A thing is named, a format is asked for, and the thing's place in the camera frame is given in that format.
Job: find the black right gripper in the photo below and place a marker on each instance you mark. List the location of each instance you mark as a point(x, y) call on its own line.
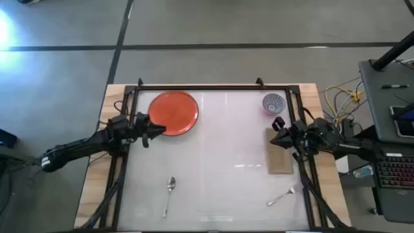
point(298, 137)

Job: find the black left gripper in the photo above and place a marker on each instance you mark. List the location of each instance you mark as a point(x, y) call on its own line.
point(142, 127)

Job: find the orange ceramic plate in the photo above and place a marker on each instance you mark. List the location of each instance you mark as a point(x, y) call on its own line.
point(174, 110)

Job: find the blue patterned pink bowl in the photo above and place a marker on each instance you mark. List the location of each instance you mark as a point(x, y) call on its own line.
point(274, 103)

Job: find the silver metal fork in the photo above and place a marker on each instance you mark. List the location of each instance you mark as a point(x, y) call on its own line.
point(292, 189)

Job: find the silver metal spoon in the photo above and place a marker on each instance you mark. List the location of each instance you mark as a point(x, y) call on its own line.
point(170, 183)

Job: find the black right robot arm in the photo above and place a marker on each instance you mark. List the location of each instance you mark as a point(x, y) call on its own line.
point(349, 149)

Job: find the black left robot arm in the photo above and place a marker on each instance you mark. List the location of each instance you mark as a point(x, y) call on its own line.
point(81, 147)

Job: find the brown paper napkin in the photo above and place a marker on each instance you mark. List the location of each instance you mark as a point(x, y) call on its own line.
point(279, 161)

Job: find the white box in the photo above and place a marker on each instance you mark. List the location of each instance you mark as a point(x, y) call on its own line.
point(341, 165)

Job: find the white table mat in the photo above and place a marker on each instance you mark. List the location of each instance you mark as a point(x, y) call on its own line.
point(220, 145)

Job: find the black power adapter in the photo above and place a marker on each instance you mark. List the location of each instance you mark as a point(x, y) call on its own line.
point(348, 127)

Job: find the black desk crossbar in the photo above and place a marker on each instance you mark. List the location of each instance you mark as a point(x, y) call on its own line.
point(367, 134)

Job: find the clear plastic water bottle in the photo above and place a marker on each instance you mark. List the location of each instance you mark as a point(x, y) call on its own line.
point(363, 171)

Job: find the grey desk shelf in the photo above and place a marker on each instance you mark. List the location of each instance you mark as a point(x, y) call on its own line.
point(378, 106)

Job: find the black backlit keyboard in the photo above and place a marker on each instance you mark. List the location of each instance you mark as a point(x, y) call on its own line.
point(394, 171)

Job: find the tablet with silver edge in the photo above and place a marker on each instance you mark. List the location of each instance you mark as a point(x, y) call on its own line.
point(404, 123)

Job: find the black marker pen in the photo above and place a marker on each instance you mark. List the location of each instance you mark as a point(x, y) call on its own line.
point(394, 86)

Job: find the grey keyboard tray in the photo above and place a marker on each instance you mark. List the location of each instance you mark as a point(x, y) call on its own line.
point(394, 207)

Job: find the black stand pole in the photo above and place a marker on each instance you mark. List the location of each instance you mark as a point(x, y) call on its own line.
point(393, 51)

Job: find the grey metal stand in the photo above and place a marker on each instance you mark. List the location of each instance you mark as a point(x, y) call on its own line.
point(16, 155)

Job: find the black box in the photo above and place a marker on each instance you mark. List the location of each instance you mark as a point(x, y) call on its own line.
point(8, 139)

